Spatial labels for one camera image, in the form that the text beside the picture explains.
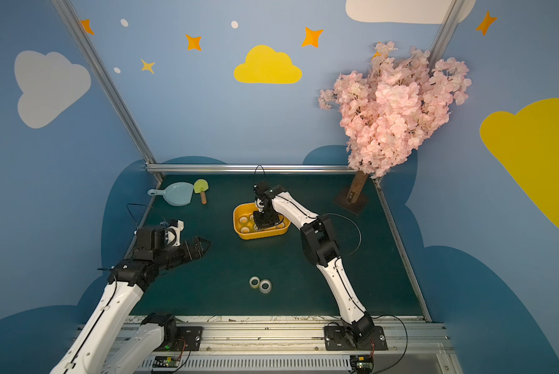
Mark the aluminium frame back bar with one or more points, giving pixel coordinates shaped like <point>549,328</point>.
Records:
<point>186,169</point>

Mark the green toy spatula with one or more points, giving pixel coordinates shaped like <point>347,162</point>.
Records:
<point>200,188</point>

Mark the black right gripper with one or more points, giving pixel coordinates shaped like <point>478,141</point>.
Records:
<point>265,215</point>

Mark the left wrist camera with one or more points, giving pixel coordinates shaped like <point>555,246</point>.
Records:
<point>173,232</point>

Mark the transparent tape roll nine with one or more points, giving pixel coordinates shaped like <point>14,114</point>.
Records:
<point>265,286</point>

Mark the pink artificial blossom tree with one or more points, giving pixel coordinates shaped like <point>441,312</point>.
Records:
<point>388,112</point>

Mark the left green circuit board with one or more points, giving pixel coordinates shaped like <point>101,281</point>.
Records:
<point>166,362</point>

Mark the aluminium frame post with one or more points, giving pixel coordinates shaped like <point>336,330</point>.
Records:
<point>73,24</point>
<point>446,31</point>

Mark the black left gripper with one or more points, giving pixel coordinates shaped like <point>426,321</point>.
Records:
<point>182,250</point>

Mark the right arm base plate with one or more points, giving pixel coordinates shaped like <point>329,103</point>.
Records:
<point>337,339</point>

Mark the transparent tape roll eight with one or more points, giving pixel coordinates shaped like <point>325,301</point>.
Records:
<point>254,282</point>

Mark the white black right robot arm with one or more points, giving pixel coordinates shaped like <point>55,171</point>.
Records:
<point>320,248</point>

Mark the aluminium frame left post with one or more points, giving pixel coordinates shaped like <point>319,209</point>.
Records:
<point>73,24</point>

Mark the light blue toy pan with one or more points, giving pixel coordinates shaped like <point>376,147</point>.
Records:
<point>178,194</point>

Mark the green circuit board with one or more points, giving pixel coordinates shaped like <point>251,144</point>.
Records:
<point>166,362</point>
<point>361,364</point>

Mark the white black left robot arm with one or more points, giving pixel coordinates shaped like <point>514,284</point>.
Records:
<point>127,283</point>

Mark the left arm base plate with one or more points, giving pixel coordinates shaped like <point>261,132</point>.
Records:
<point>188,338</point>

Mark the aluminium frame right post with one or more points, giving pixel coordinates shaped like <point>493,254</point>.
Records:
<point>446,31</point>

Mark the yellow plastic storage box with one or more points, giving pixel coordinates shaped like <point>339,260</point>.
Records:
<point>245,210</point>

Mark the right green circuit board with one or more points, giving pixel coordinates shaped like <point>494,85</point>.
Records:
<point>361,364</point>

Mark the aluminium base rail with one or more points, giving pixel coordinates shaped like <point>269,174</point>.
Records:
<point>296,344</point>

